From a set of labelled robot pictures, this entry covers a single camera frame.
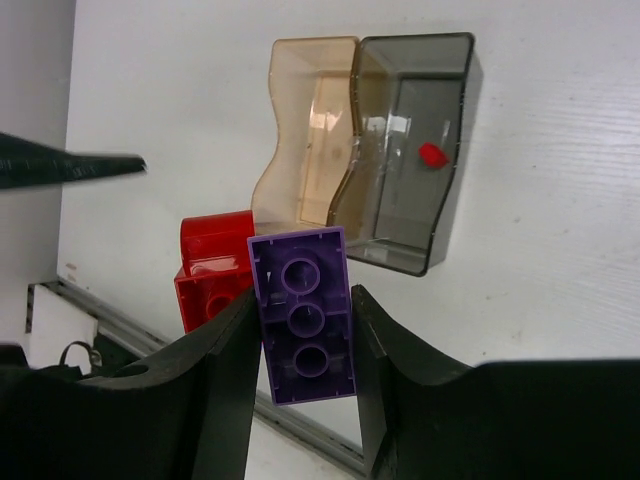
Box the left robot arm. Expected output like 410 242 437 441
1 133 147 190

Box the amber transparent container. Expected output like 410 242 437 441
251 36 359 235

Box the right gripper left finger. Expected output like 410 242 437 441
1 290 260 479

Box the grey transparent container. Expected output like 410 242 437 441
328 32 483 277

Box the purple lego brick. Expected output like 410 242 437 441
247 227 356 406

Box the small red lego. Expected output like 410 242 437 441
419 142 449 169

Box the red lego brick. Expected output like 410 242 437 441
174 210 255 333

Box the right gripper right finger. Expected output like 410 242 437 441
351 285 639 479

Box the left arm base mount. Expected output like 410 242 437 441
25 279 171 378

